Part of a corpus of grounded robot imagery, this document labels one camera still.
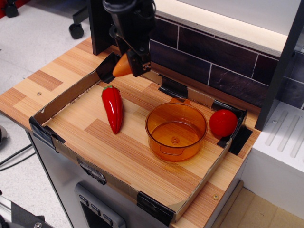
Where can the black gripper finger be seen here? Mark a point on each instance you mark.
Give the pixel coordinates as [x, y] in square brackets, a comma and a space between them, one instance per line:
[139, 64]

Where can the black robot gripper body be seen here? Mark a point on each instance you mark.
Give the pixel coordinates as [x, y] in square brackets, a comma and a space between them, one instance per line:
[133, 20]

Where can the orange toy carrot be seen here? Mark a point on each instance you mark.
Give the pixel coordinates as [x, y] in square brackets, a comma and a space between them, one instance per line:
[122, 67]

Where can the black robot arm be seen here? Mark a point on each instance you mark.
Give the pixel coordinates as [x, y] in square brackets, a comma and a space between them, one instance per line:
[123, 47]

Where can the cardboard fence with black tape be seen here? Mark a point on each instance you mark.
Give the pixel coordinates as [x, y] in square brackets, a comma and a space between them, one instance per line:
[76, 144]

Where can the transparent orange plastic pot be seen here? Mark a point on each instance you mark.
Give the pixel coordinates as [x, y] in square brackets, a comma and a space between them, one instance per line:
[176, 130]

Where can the dark left side panel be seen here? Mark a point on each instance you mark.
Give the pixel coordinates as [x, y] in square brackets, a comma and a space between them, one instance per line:
[100, 23]

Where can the red toy chili pepper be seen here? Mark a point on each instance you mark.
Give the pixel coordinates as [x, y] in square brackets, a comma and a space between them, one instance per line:
[113, 105]

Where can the black office chair base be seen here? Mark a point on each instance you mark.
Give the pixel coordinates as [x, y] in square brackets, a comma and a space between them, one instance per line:
[75, 9]

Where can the red toy tomato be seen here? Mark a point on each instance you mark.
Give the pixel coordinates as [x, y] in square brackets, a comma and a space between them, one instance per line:
[223, 122]

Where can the grey oven control panel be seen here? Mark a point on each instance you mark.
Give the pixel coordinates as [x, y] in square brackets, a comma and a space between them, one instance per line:
[96, 213]

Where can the white toy sink unit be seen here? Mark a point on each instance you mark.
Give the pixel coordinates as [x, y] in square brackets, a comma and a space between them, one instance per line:
[275, 167]

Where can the dark grey vertical post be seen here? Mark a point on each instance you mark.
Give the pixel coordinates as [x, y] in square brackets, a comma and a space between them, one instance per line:
[292, 48]

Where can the black metal bracket with screw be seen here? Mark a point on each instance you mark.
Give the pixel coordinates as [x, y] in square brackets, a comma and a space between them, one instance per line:
[14, 216]

